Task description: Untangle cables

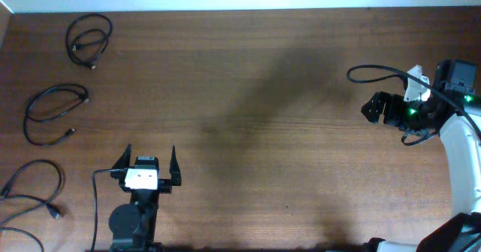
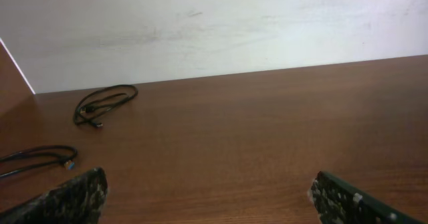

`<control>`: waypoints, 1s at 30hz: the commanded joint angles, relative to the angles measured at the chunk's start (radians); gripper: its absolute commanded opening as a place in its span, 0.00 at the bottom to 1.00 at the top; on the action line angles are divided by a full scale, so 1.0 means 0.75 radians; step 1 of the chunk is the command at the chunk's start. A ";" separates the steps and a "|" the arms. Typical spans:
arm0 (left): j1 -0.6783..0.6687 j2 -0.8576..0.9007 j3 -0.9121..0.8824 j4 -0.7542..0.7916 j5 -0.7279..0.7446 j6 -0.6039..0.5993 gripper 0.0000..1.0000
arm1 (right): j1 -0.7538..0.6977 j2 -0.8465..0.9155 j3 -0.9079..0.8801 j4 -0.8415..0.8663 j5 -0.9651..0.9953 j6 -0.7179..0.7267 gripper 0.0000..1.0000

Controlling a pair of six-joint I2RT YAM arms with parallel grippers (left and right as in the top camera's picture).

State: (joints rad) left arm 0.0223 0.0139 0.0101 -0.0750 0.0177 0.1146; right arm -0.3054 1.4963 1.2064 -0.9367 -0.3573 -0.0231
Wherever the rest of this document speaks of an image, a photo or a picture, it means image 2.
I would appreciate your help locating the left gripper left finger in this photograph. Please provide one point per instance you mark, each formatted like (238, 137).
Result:
(78, 200)

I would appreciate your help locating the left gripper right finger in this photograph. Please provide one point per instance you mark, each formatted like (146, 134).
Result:
(338, 202)

